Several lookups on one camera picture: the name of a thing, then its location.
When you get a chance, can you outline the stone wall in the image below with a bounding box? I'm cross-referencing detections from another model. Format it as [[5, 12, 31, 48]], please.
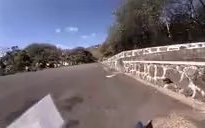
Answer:
[[101, 41, 205, 108]]

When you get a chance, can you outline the row of trees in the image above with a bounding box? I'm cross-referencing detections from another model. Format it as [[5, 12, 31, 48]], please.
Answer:
[[0, 42, 100, 78]]

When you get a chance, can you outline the distant hill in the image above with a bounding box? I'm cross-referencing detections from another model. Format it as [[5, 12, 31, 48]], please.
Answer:
[[84, 44, 105, 60]]

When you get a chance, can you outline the grey asphalt road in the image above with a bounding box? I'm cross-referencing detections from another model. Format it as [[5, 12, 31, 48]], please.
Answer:
[[0, 62, 205, 128]]

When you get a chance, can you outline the dry dirt verge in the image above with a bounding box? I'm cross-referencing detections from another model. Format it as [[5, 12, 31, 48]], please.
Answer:
[[151, 112, 205, 128]]

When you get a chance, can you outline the large bushy tree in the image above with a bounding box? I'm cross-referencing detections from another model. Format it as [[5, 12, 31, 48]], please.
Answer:
[[99, 0, 205, 58]]

